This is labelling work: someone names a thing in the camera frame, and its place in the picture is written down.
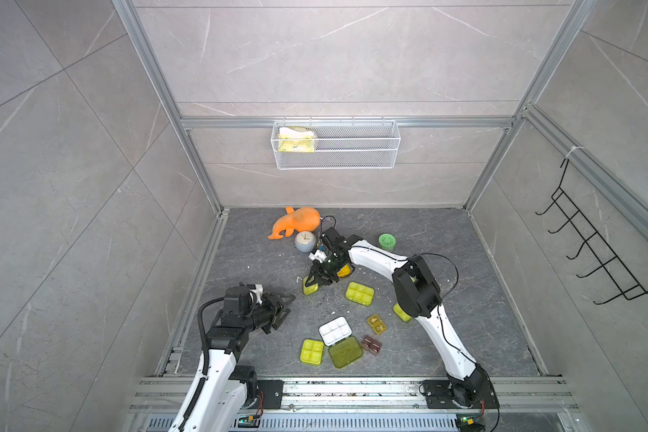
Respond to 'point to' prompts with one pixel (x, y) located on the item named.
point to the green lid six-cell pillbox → (361, 294)
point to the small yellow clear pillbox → (377, 325)
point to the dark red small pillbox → (371, 344)
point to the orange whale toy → (301, 220)
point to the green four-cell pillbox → (309, 290)
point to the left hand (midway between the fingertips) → (294, 298)
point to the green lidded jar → (387, 241)
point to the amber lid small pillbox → (344, 272)
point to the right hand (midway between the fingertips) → (309, 285)
